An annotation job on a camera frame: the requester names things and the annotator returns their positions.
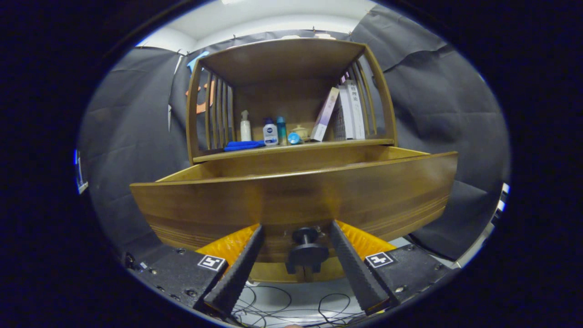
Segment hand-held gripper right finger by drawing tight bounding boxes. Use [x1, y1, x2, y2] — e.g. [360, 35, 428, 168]
[329, 220, 451, 316]

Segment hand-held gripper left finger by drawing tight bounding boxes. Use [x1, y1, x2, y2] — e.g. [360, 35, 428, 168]
[130, 223, 266, 317]

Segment black drawer knob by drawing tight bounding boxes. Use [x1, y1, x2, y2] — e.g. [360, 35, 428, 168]
[286, 227, 329, 275]

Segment wooden drawer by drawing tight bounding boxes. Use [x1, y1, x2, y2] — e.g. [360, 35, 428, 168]
[130, 146, 458, 283]

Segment wooden countertop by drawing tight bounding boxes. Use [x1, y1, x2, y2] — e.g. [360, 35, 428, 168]
[193, 139, 394, 164]

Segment wooden cabinet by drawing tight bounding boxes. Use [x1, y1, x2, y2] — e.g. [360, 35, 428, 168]
[185, 38, 398, 283]

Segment blue folded cloth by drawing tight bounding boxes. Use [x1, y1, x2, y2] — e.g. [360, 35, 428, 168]
[223, 140, 266, 152]

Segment white bottle with blue cap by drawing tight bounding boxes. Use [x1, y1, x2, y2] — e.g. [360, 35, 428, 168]
[263, 118, 279, 146]

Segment white pump bottle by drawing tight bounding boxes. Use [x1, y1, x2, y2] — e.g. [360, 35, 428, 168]
[240, 110, 252, 142]

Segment purple and white book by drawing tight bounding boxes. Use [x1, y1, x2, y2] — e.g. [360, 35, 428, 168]
[310, 87, 340, 142]

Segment black floor cables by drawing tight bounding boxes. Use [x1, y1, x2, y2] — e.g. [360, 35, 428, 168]
[230, 282, 365, 328]

